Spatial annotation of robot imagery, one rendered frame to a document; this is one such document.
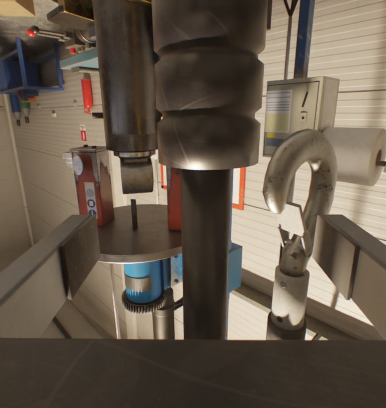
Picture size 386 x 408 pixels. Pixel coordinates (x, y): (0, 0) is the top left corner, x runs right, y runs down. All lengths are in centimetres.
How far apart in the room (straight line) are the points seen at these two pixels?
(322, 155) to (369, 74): 248
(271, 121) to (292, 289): 143
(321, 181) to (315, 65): 264
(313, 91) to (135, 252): 111
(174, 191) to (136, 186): 15
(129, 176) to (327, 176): 91
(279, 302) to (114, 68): 93
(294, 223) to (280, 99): 141
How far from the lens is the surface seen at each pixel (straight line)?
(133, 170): 112
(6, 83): 799
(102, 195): 124
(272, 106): 167
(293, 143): 24
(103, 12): 113
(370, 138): 149
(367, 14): 283
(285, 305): 30
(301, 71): 170
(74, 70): 210
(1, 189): 1211
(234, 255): 134
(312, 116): 157
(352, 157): 148
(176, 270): 137
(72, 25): 144
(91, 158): 121
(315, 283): 322
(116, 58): 109
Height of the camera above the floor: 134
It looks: 17 degrees up
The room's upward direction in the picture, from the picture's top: 180 degrees clockwise
